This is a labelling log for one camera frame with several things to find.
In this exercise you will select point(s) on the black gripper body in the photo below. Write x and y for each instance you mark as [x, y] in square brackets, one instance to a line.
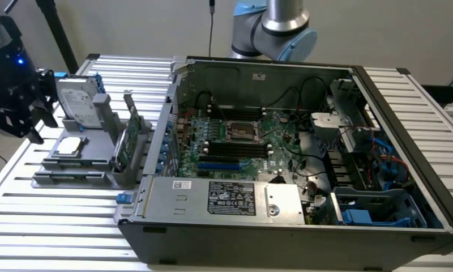
[11, 73]

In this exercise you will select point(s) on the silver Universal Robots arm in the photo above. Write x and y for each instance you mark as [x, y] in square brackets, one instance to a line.
[283, 20]

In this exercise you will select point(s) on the black RAM slot bank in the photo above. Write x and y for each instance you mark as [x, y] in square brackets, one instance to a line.
[236, 112]
[238, 149]

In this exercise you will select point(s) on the silver hard disk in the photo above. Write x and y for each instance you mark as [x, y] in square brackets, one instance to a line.
[78, 102]

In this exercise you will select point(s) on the blue disk carrier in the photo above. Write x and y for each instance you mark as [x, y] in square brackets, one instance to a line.
[98, 82]

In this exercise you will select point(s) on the silver CPU chip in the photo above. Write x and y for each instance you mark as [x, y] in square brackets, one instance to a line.
[72, 146]

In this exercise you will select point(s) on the black tripod pole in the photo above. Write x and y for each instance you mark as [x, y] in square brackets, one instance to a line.
[60, 37]

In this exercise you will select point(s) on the grey parts rack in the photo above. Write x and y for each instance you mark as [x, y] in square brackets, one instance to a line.
[98, 173]

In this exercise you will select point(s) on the green graphics card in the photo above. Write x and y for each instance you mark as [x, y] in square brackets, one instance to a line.
[128, 141]

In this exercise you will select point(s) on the blue case latch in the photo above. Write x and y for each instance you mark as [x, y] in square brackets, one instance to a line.
[123, 197]

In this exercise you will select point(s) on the blue expansion slot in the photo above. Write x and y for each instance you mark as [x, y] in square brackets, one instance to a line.
[219, 167]

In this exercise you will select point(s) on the metal CPU socket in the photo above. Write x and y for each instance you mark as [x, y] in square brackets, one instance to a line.
[242, 130]

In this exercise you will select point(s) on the silver power supply unit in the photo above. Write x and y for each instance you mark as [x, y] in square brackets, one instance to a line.
[219, 198]

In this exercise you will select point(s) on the green motherboard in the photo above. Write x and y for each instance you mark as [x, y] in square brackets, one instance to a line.
[279, 158]

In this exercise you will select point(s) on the grey fan shroud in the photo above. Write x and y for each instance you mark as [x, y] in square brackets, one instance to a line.
[327, 122]

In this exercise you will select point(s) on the metal drive cage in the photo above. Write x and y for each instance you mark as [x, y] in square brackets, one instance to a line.
[346, 96]

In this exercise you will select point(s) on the black open PC case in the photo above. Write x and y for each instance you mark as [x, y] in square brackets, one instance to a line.
[287, 241]

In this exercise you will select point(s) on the blue-grey disk bay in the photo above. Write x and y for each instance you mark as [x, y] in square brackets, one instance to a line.
[378, 207]

